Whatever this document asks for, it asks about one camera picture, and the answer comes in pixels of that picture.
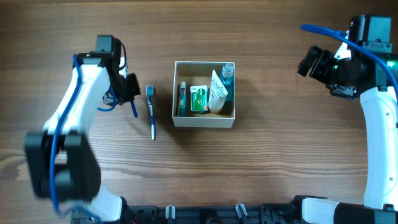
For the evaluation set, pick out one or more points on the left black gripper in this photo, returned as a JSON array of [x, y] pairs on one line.
[[133, 84]]

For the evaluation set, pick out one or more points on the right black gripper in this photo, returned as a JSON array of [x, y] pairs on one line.
[[321, 64]]

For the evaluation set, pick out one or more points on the blue white toothbrush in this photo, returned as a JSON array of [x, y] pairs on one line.
[[149, 95]]

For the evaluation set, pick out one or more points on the blue razor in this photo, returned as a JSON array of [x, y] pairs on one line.
[[133, 107]]

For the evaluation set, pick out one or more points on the red green toothpaste tube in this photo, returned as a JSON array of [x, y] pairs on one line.
[[182, 106]]

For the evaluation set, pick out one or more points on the green soap box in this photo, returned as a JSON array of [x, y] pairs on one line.
[[199, 99]]

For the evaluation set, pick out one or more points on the blue mouthwash bottle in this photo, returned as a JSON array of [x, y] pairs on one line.
[[227, 78]]

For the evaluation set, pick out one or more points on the white cream tube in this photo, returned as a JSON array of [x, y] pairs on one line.
[[217, 95]]

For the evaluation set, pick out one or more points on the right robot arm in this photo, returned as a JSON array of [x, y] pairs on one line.
[[364, 68]]

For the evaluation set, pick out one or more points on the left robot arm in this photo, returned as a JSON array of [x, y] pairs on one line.
[[62, 165]]

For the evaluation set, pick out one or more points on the white cardboard box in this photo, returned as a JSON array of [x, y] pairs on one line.
[[199, 73]]

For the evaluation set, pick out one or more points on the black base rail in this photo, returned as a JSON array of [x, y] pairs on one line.
[[277, 213]]

